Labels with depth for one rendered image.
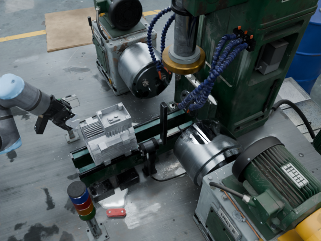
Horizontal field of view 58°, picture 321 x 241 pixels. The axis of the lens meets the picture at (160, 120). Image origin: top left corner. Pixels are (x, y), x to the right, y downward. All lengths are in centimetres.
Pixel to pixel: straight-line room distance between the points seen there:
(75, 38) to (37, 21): 89
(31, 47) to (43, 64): 170
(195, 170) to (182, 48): 48
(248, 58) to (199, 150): 40
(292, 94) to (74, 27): 253
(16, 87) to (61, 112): 21
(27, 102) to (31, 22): 328
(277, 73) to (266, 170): 64
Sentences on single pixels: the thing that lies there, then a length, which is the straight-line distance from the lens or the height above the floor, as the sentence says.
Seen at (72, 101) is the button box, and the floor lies 107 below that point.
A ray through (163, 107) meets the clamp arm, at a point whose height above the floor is 125.
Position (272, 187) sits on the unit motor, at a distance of 90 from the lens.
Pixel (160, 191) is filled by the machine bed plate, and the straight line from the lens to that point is 141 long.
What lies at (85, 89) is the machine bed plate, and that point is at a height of 80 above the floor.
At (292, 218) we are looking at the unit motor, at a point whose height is 132.
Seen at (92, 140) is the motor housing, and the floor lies 108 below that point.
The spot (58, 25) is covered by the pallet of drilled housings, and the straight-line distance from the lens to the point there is 385.
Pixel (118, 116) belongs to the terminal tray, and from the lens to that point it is 125.
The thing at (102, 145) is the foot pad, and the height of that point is 108.
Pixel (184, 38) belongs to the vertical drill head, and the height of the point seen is 144.
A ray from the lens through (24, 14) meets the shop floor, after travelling 455.
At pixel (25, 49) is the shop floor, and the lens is 384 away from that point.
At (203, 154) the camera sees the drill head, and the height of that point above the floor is 114.
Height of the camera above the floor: 206
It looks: 50 degrees down
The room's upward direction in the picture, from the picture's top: straight up
